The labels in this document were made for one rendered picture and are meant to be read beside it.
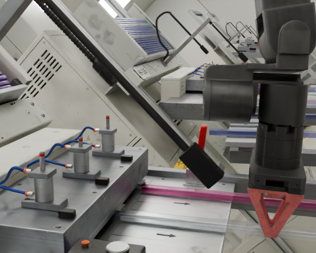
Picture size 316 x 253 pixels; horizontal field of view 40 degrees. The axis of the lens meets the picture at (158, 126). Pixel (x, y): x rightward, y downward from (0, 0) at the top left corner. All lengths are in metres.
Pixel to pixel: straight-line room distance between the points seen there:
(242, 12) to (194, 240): 7.67
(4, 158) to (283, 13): 0.44
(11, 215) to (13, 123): 0.32
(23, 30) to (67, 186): 3.41
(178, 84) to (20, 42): 2.43
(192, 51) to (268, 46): 4.62
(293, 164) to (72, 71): 1.24
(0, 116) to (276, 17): 0.51
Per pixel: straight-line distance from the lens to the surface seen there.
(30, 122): 0.86
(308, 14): 0.54
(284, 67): 0.52
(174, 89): 1.75
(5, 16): 0.49
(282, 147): 0.54
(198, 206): 0.69
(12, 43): 4.02
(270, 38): 0.52
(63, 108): 1.72
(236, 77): 0.53
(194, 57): 5.14
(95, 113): 1.67
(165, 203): 0.69
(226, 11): 8.19
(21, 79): 0.89
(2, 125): 0.80
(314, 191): 0.79
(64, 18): 0.46
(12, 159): 0.67
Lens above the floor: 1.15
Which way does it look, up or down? level
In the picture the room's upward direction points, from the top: 43 degrees counter-clockwise
